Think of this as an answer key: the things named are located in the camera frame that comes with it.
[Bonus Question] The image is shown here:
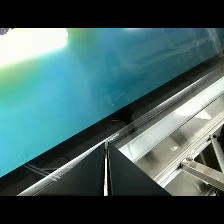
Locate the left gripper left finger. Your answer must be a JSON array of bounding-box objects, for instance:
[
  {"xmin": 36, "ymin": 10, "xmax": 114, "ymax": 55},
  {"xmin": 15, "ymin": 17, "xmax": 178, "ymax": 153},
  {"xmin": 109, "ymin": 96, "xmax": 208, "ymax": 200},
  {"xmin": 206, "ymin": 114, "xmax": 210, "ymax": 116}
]
[{"xmin": 35, "ymin": 143, "xmax": 106, "ymax": 197}]

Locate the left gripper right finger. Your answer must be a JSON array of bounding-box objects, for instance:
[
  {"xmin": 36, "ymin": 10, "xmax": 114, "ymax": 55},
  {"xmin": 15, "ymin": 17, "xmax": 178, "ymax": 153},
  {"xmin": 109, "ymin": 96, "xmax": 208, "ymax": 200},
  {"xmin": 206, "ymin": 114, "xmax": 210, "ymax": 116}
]
[{"xmin": 107, "ymin": 143, "xmax": 172, "ymax": 197}]

